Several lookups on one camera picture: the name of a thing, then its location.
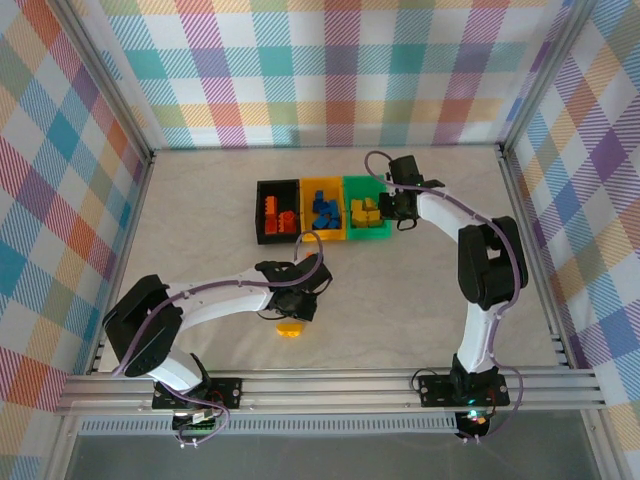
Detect green plastic bin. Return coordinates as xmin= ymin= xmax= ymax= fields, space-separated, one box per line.
xmin=343 ymin=174 xmax=394 ymax=243

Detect yellow plastic bin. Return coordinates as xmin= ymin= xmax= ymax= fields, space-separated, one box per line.
xmin=299 ymin=176 xmax=349 ymax=243

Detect black plastic bin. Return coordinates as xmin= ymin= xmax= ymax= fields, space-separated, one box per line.
xmin=255 ymin=179 xmax=304 ymax=247

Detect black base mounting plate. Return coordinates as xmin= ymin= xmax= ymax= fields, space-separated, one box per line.
xmin=151 ymin=377 xmax=244 ymax=412
xmin=417 ymin=372 xmax=511 ymax=408

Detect control board green terminals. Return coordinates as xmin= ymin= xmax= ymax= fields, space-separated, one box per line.
xmin=172 ymin=409 xmax=224 ymax=433

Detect control board with lit LED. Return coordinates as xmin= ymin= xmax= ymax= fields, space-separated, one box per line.
xmin=456 ymin=409 xmax=492 ymax=439

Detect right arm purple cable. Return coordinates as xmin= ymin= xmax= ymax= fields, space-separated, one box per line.
xmin=364 ymin=150 xmax=524 ymax=362

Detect wide aluminium frame rail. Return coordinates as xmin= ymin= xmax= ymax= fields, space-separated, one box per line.
xmin=54 ymin=368 xmax=609 ymax=415

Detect grey slotted cable duct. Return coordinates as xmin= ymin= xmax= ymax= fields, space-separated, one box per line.
xmin=79 ymin=417 xmax=460 ymax=436

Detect aluminium side frame rail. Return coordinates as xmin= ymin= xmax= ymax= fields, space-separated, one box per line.
xmin=496 ymin=143 xmax=572 ymax=369

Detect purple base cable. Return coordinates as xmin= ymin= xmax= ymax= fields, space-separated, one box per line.
xmin=173 ymin=399 xmax=233 ymax=449
xmin=460 ymin=366 xmax=524 ymax=444

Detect aluminium frame post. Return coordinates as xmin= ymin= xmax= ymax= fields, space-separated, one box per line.
xmin=52 ymin=0 xmax=155 ymax=161
xmin=498 ymin=0 xmax=599 ymax=156

